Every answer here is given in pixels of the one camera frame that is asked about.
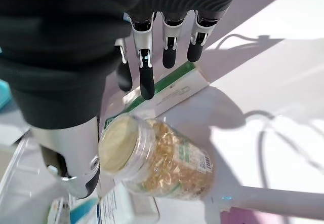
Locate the small green white medicine box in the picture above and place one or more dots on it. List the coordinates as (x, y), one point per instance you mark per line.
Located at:
(58, 214)

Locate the clear jar yellow capsules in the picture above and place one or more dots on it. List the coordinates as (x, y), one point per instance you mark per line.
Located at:
(164, 158)

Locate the pink packet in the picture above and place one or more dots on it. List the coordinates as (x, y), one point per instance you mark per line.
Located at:
(248, 216)

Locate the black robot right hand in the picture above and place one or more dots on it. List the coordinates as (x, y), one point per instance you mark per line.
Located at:
(63, 44)

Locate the long green white medicine box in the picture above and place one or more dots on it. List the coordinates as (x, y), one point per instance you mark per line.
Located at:
(177, 87)

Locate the white blue medicine box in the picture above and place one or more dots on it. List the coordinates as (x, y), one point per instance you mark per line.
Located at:
(84, 208)

